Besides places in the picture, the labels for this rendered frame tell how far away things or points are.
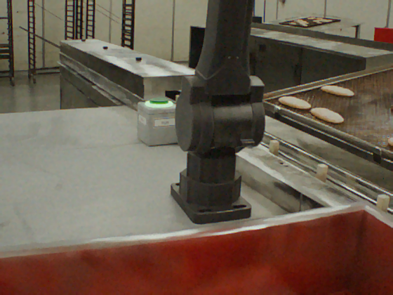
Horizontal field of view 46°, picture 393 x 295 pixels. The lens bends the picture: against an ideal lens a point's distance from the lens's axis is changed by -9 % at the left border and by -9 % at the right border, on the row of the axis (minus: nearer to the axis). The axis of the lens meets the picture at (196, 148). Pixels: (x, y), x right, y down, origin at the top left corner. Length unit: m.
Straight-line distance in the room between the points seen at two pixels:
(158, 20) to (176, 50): 0.63
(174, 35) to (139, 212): 7.72
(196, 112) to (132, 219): 0.17
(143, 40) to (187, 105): 7.56
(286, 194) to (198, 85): 0.21
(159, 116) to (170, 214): 0.33
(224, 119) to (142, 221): 0.17
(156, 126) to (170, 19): 7.37
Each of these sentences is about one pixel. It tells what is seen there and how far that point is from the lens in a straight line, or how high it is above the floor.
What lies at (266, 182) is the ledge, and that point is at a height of 0.84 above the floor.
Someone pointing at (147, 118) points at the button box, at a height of 0.88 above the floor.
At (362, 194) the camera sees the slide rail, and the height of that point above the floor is 0.85.
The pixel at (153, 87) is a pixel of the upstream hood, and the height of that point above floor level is 0.89.
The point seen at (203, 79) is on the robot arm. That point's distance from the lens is 0.62.
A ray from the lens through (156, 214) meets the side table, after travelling 0.69.
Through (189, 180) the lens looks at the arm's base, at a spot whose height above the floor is 0.87.
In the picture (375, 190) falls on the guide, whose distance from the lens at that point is 0.74.
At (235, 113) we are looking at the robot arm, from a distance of 0.64.
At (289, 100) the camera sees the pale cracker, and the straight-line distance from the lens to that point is 1.09.
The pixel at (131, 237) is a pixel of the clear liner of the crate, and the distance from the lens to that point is 0.41.
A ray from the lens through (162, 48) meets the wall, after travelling 8.31.
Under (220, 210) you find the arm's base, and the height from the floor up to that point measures 0.84.
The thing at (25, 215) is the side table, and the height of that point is 0.82.
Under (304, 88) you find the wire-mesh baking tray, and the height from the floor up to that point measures 0.92.
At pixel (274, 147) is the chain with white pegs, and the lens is 0.88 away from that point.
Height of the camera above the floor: 1.11
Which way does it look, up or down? 17 degrees down
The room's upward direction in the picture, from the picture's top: 2 degrees clockwise
